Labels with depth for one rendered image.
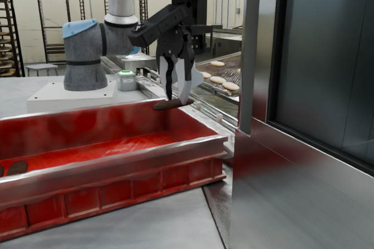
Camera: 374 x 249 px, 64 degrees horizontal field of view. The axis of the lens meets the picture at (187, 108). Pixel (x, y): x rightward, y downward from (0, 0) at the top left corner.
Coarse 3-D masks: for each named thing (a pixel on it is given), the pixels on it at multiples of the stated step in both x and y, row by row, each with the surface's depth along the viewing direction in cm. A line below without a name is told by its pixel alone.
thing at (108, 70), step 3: (102, 63) 226; (105, 63) 214; (102, 66) 228; (105, 66) 215; (108, 66) 202; (105, 69) 217; (108, 69) 206; (111, 69) 189; (105, 72) 219; (108, 72) 207; (111, 72) 194; (114, 72) 180; (153, 72) 180; (156, 72) 180
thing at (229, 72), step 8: (224, 56) 151; (232, 56) 152; (240, 56) 150; (200, 64) 146; (208, 64) 144; (224, 64) 140; (232, 64) 137; (208, 72) 131; (216, 72) 129; (224, 72) 127; (208, 80) 121; (232, 80) 115; (216, 88) 106
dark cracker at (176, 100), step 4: (168, 100) 61; (172, 100) 60; (176, 100) 61; (188, 100) 61; (192, 100) 62; (156, 104) 58; (160, 104) 58; (164, 104) 58; (168, 104) 58; (172, 104) 58; (176, 104) 59; (180, 104) 59; (184, 104) 60; (188, 104) 61; (152, 108) 58; (156, 108) 57; (160, 108) 57; (164, 108) 57; (168, 108) 58; (172, 108) 58
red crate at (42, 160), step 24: (96, 144) 78; (120, 144) 78; (144, 144) 78; (168, 168) 54; (192, 168) 57; (216, 168) 60; (72, 192) 48; (96, 192) 50; (120, 192) 52; (144, 192) 54; (168, 192) 55; (0, 216) 44; (24, 216) 45; (48, 216) 47; (72, 216) 48; (0, 240) 44
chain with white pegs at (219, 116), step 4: (140, 72) 160; (148, 76) 147; (156, 80) 135; (196, 104) 99; (200, 104) 99; (196, 108) 99; (200, 108) 99; (216, 116) 87; (220, 116) 86; (216, 120) 87; (220, 120) 87
